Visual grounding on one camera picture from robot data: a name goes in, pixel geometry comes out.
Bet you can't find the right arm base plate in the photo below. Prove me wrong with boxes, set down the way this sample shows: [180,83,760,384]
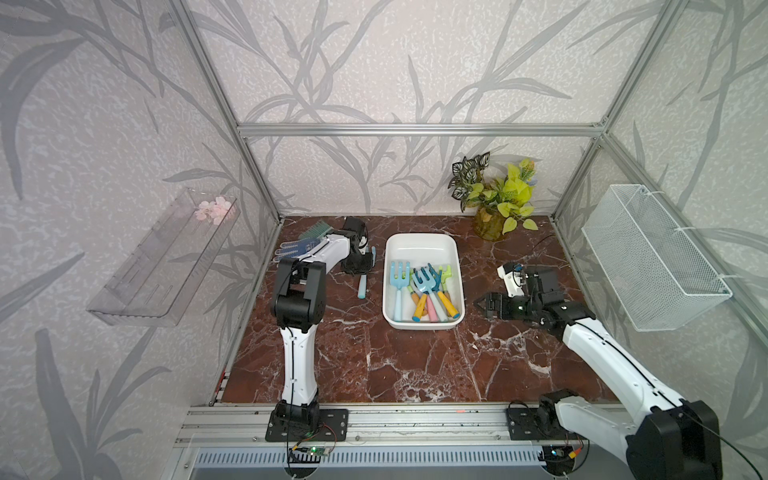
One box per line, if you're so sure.
[505,400,587,447]

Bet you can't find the teal rake light handle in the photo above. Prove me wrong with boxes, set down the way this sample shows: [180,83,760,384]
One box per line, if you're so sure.
[390,261,411,321]

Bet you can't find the light blue hand rake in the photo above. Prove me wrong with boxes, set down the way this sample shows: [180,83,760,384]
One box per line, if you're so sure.
[358,247,376,300]

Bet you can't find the clear acrylic wall shelf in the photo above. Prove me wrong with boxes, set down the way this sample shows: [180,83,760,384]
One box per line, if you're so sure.
[86,187,241,327]

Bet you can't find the teal rake white handle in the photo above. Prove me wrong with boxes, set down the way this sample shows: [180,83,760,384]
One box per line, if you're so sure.
[426,263,448,322]

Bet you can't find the white wire mesh basket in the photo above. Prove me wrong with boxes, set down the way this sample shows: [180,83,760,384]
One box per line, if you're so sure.
[582,184,732,332]

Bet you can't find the dark patterned leaf plant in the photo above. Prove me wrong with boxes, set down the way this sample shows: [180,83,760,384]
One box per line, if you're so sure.
[448,152,490,212]

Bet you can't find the blue rake yellow handle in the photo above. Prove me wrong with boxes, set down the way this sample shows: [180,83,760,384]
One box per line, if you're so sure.
[412,267,429,322]

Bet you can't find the pink artificial flowers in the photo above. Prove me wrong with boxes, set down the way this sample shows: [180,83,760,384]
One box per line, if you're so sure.
[193,196,236,226]

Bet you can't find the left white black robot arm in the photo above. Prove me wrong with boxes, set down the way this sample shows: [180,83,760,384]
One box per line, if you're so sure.
[271,230,375,430]

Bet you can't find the blue rake pink handle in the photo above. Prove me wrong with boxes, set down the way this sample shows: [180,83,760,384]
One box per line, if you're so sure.
[424,293,439,323]

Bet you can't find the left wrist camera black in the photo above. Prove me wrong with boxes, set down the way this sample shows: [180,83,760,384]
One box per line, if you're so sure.
[342,216,368,246]

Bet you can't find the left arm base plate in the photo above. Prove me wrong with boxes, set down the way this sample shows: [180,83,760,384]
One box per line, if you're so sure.
[265,405,350,443]

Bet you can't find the green potted plant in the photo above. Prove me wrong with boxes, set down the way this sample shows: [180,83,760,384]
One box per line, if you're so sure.
[463,158,539,242]

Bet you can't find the white storage box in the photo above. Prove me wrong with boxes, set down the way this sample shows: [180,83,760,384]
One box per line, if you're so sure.
[382,233,467,331]

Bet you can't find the aluminium front rail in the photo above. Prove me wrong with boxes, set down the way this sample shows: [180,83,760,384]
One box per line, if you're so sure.
[174,402,582,447]

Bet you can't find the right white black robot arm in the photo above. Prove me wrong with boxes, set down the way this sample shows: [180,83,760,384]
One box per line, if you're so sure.
[474,292,723,479]

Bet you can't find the blue white work glove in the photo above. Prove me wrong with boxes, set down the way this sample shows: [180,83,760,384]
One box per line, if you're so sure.
[272,238,323,264]

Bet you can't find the aluminium frame crossbar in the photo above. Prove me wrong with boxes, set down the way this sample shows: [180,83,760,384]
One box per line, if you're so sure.
[237,123,603,138]

